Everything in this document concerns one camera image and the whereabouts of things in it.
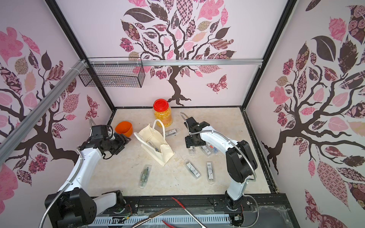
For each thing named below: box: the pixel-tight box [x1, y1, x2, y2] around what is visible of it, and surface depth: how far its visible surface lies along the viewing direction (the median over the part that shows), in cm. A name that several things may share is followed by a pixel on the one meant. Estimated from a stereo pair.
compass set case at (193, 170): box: [185, 161, 202, 180], surface depth 86 cm
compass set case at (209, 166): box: [206, 161, 215, 185], surface depth 85 cm
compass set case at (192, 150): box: [189, 145, 196, 157], surface depth 95 cm
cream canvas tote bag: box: [133, 119, 176, 167], surface depth 89 cm
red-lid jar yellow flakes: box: [153, 98, 173, 128], surface depth 99 cm
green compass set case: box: [139, 164, 153, 189], surface depth 85 cm
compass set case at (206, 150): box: [200, 145, 212, 157], surface depth 94 cm
